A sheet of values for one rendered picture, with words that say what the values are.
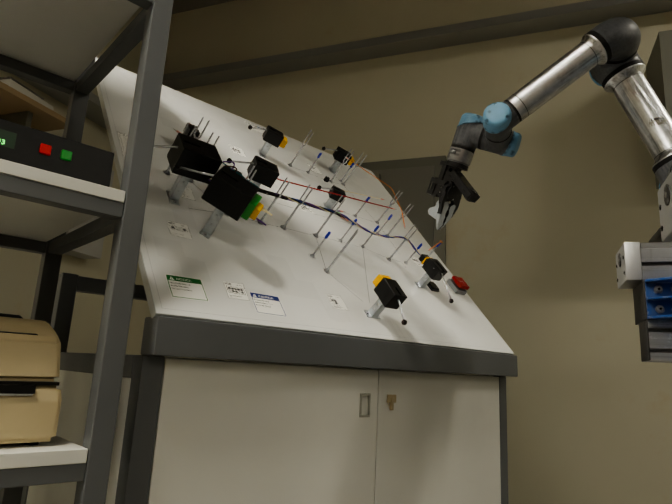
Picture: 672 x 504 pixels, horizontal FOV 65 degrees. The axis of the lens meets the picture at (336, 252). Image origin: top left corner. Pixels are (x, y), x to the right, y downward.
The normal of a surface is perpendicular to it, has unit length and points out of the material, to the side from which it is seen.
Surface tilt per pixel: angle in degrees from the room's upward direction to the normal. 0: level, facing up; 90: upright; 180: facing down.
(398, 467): 90
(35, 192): 90
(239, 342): 90
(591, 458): 90
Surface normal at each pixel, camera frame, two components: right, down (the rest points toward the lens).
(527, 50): -0.34, -0.22
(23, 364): 0.70, -0.41
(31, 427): 0.72, -0.11
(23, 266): 0.94, -0.03
